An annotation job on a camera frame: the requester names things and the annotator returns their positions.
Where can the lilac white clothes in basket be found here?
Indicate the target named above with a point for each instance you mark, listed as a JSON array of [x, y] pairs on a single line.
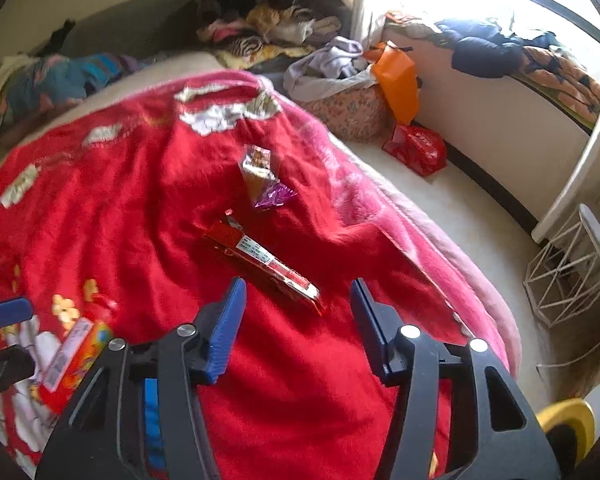
[[338, 66]]

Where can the dark blue jacket on sill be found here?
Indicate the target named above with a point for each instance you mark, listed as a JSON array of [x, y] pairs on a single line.
[[482, 50]]

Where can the orange patterned quilt on sill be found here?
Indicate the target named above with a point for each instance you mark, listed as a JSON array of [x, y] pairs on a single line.
[[563, 82]]

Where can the red long snack wrapper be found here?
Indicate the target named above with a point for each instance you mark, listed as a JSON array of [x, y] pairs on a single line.
[[229, 236]]

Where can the pile of clothes on bed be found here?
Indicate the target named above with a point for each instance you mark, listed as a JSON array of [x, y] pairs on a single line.
[[242, 34]]

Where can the beige bed sheet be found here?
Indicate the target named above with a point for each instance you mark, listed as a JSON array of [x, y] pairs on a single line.
[[180, 66]]

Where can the white wire frame stool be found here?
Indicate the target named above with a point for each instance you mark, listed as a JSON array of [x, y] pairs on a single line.
[[563, 280]]

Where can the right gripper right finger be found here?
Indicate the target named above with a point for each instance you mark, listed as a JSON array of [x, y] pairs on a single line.
[[458, 413]]

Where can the yellow rimmed black trash bin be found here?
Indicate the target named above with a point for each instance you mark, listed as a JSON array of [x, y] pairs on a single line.
[[570, 428]]

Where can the orange paper bag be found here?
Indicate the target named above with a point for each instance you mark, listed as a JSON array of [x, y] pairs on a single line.
[[395, 72]]

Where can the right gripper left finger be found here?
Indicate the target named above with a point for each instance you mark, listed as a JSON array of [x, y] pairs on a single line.
[[137, 413]]

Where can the floral laundry basket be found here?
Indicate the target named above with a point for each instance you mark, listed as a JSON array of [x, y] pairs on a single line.
[[360, 114]]

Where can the teal patterned garment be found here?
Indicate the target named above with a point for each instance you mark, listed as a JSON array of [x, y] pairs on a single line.
[[33, 91]]

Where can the red plastic bag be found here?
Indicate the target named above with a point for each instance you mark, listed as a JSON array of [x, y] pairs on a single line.
[[420, 149]]

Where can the red orange snack packet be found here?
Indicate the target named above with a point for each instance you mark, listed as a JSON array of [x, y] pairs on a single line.
[[78, 352]]

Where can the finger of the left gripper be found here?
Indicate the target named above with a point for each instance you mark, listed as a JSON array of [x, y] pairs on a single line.
[[16, 365], [15, 310]]

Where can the red floral blanket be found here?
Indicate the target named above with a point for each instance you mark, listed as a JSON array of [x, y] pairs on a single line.
[[117, 202]]

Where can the clear pink candy wrapper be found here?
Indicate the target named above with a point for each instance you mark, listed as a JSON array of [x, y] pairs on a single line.
[[259, 168]]

